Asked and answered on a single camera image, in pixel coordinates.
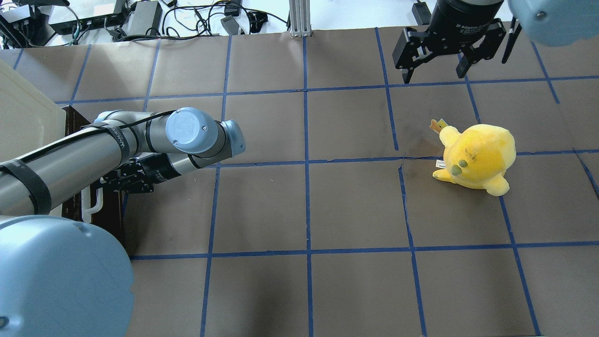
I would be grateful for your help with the cream plastic storage box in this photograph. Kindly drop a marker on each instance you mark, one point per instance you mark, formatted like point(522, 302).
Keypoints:
point(28, 119)

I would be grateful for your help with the yellow plush dinosaur toy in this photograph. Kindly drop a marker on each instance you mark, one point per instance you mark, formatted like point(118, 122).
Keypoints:
point(477, 158)

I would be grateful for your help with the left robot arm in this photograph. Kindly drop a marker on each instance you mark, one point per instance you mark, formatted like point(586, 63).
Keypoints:
point(69, 278)

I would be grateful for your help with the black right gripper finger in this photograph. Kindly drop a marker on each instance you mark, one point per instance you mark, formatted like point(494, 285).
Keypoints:
point(466, 61)
point(407, 73)

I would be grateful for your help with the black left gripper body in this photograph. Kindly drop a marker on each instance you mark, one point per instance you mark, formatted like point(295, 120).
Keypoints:
point(157, 172)

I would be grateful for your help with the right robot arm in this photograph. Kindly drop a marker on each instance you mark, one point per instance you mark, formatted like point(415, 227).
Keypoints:
point(548, 22)

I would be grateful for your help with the aluminium frame post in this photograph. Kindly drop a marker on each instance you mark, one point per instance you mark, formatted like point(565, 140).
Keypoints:
point(299, 18)

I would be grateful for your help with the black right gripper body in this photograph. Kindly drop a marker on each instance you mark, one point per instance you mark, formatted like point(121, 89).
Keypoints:
point(457, 21)

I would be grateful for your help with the black network switch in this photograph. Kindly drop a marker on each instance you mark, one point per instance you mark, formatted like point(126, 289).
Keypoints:
point(94, 14)

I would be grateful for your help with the white drawer handle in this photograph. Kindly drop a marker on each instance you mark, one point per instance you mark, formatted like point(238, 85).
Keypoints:
point(87, 209)

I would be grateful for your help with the dark wooden drawer cabinet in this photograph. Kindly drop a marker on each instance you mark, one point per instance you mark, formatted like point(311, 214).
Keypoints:
point(111, 216)

